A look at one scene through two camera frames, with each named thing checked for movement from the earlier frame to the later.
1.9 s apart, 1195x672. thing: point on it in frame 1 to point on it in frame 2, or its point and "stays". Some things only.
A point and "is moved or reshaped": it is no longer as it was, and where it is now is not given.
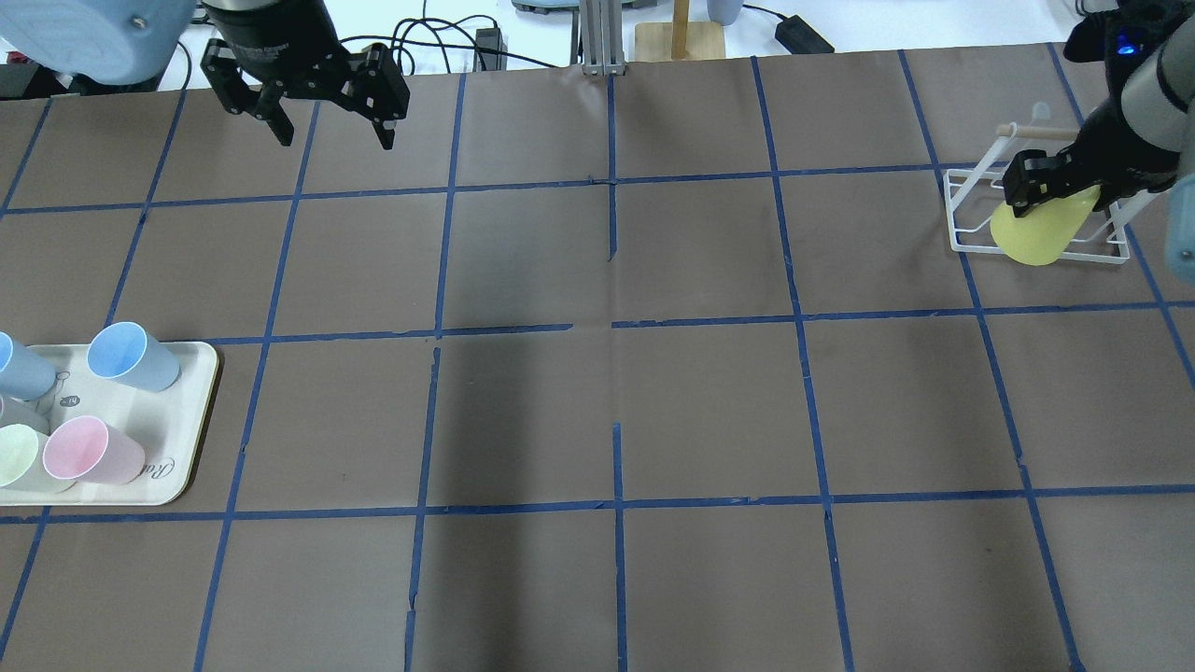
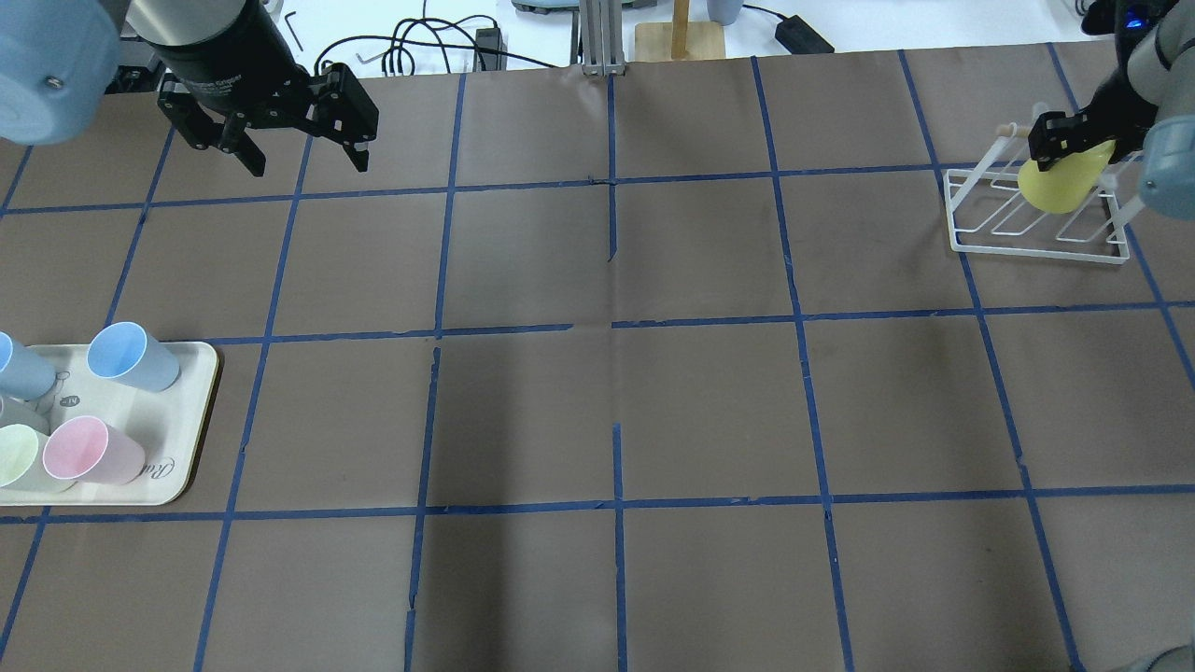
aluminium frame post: x=602 y=38 stays
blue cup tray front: x=23 y=373 stays
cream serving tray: x=167 y=424 stays
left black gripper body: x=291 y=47 to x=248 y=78
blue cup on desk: x=724 y=12 stays
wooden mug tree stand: x=679 y=39 stays
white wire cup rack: x=974 y=197 stays
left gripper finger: x=270 y=109 to x=238 y=140
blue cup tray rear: x=128 y=352 stays
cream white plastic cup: x=21 y=462 stays
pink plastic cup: x=85 y=448 stays
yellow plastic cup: x=1040 y=234 is moved or reshaped
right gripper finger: x=1031 y=177 to x=1055 y=133
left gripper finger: x=377 y=89 to x=346 y=112
